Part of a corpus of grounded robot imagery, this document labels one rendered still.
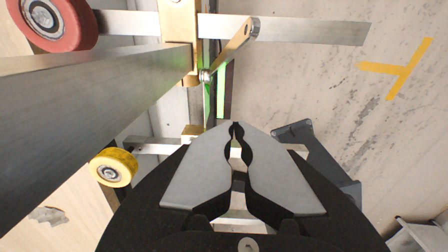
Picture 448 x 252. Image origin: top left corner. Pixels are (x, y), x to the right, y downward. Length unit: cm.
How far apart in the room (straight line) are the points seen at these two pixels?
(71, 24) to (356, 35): 37
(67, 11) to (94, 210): 41
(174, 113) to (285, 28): 43
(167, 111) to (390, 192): 230
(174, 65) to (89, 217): 47
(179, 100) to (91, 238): 47
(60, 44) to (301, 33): 32
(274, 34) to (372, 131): 155
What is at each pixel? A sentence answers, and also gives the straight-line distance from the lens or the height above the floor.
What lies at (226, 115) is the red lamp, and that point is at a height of 70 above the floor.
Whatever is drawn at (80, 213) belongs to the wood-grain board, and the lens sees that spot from 56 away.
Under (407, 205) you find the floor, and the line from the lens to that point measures 277.
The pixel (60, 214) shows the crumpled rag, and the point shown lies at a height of 91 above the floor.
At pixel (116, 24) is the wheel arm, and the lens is 31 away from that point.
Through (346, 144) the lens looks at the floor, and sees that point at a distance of 171.
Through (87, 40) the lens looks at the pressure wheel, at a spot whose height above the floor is 89.
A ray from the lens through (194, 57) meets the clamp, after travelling 26.
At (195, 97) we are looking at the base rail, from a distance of 45.
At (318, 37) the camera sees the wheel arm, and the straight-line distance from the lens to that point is 29.
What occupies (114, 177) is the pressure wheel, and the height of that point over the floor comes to 90.
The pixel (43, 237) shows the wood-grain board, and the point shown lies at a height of 90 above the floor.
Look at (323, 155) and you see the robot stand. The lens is 112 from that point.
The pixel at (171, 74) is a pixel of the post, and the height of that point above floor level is 97.
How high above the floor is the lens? 112
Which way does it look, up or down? 61 degrees down
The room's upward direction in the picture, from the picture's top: 177 degrees counter-clockwise
